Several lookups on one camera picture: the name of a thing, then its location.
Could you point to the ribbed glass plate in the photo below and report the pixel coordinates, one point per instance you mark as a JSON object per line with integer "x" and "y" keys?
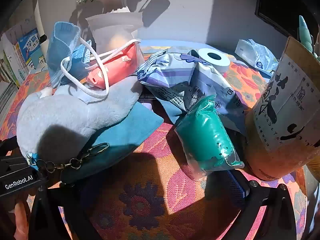
{"x": 313, "y": 170}

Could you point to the person's left hand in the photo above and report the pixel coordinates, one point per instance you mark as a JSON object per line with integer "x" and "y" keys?
{"x": 22, "y": 222}

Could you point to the coral pink face mask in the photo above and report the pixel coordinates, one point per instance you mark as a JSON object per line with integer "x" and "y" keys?
{"x": 117, "y": 65}

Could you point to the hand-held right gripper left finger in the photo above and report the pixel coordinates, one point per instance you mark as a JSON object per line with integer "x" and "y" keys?
{"x": 75, "y": 212}

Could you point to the blue face mask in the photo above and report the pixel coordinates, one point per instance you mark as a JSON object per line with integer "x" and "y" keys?
{"x": 62, "y": 50}

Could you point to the ribbed pink white vase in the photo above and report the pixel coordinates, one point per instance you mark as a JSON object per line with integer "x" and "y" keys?
{"x": 112, "y": 30}

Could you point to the blue white tissue pack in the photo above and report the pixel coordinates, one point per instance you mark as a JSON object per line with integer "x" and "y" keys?
{"x": 257, "y": 55}

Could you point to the row of books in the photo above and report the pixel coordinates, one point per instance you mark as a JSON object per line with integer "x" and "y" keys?
{"x": 22, "y": 52}

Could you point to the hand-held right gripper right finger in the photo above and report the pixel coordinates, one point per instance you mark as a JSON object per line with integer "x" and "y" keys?
{"x": 240, "y": 187}

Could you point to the black television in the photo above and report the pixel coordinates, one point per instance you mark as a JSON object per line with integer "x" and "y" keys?
{"x": 282, "y": 2}

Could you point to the white desk lamp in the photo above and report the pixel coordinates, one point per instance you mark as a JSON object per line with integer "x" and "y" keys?
{"x": 39, "y": 17}

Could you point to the green roll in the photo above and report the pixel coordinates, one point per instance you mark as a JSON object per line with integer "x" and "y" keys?
{"x": 207, "y": 135}

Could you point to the floral woven tablecloth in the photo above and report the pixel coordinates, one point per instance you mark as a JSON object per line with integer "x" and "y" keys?
{"x": 150, "y": 205}

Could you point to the blue striped plastic packet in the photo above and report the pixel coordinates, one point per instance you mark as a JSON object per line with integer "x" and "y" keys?
{"x": 175, "y": 75}

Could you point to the white tape roll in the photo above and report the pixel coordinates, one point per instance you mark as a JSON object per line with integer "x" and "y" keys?
{"x": 220, "y": 61}

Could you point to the teal cloth pouch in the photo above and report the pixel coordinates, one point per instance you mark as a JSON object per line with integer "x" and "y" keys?
{"x": 130, "y": 132}

